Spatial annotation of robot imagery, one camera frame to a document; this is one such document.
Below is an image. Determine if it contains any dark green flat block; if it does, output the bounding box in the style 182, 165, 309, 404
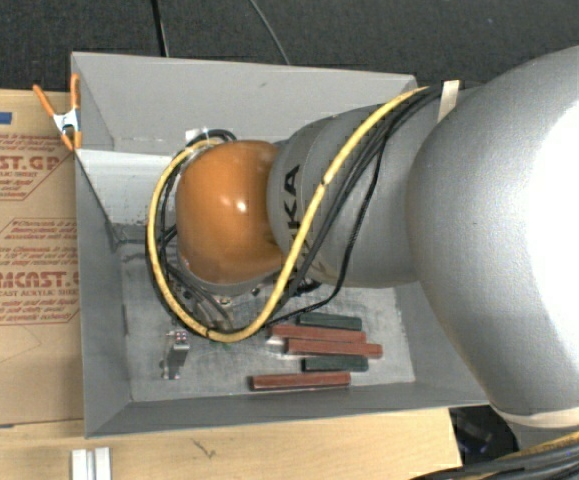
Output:
297, 312, 364, 333
300, 356, 371, 374

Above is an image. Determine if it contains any grey metal bin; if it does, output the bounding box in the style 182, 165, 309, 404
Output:
70, 51, 491, 440

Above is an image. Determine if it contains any red-brown flat block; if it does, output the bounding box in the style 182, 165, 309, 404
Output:
267, 323, 368, 345
283, 337, 385, 360
247, 371, 353, 393

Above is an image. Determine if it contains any brown cardboard board, red print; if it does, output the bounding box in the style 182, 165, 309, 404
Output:
0, 86, 86, 430

